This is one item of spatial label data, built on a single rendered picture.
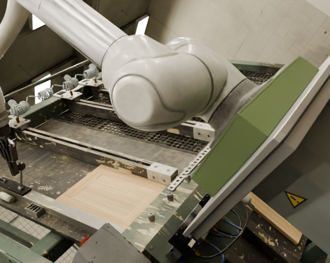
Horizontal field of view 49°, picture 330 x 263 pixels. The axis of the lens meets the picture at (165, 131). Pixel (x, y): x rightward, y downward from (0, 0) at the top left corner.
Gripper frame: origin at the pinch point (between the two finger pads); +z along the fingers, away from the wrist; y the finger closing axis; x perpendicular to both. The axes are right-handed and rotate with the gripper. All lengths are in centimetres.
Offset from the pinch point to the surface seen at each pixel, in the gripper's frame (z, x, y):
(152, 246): 12, 0, 70
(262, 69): 14, 185, 43
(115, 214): 14.5, 8.7, 46.2
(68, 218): 13.7, -2.5, 31.4
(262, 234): 49, 58, 89
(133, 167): 11, 34, 37
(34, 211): 13.7, -5.8, 15.4
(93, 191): 14.6, 16.1, 27.3
